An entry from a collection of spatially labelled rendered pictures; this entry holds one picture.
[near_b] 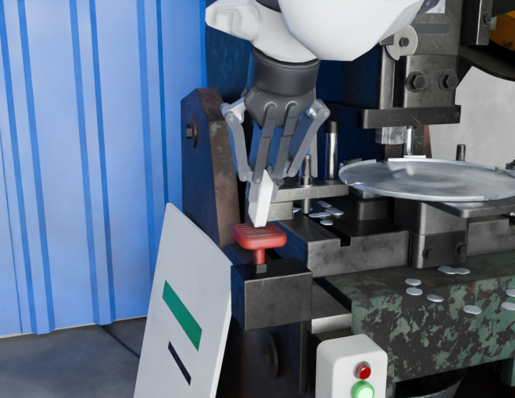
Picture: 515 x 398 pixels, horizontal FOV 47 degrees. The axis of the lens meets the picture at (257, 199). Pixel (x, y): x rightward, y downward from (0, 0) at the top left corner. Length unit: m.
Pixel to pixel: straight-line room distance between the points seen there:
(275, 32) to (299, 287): 0.34
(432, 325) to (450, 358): 0.07
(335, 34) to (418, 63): 0.52
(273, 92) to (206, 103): 0.65
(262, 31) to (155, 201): 1.54
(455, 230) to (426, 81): 0.24
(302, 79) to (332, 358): 0.34
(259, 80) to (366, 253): 0.41
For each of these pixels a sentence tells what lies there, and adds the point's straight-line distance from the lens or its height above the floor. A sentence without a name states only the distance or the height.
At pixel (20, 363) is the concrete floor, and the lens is 2.11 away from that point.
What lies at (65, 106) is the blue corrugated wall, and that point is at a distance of 2.04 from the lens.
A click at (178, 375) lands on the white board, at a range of 1.40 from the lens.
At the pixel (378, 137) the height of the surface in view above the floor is 0.83.
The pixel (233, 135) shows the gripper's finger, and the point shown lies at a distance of 0.66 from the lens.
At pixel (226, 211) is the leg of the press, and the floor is 0.66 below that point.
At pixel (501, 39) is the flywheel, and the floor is 1.00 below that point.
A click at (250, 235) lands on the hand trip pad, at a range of 0.73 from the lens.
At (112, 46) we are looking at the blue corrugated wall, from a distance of 2.05.
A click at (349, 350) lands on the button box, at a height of 0.63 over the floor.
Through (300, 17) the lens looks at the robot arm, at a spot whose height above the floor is 1.01.
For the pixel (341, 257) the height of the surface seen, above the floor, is 0.67.
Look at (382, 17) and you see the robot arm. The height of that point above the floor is 1.01.
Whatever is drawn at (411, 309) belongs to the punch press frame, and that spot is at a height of 0.62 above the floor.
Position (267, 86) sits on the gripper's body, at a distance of 0.63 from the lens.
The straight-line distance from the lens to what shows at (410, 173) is 1.00.
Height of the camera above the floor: 0.99
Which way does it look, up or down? 15 degrees down
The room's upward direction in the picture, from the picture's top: straight up
